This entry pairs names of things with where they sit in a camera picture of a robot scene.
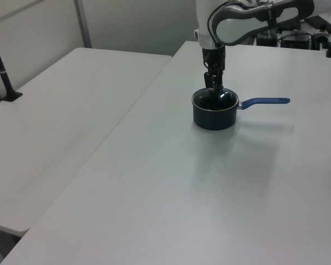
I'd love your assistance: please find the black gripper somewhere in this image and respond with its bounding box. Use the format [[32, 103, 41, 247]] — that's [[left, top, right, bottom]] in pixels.
[[201, 46, 226, 92]]

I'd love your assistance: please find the glass lid blue knob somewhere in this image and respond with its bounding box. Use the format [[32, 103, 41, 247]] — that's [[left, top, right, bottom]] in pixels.
[[192, 87, 239, 112]]

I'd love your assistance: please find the black electronics box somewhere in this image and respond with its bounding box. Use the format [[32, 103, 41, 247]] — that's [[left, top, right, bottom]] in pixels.
[[280, 32, 313, 50]]

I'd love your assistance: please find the black keyboard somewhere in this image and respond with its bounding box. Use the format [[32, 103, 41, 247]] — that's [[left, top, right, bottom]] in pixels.
[[305, 15, 331, 29]]

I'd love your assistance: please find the white side table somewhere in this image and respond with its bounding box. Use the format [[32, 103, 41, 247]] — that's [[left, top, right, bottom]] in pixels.
[[0, 47, 173, 232]]

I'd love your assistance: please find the black pole white band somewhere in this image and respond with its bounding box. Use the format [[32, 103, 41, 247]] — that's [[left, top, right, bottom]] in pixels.
[[0, 23, 23, 102]]

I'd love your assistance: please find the dark blue saucepan blue handle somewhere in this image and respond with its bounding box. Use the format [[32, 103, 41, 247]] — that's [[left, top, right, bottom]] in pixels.
[[192, 88, 291, 131]]

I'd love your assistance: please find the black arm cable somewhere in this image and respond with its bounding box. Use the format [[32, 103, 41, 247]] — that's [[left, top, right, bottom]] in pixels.
[[206, 0, 276, 52]]

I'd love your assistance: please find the grey metal partition post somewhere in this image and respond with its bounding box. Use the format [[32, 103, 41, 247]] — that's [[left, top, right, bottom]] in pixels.
[[73, 0, 92, 48]]

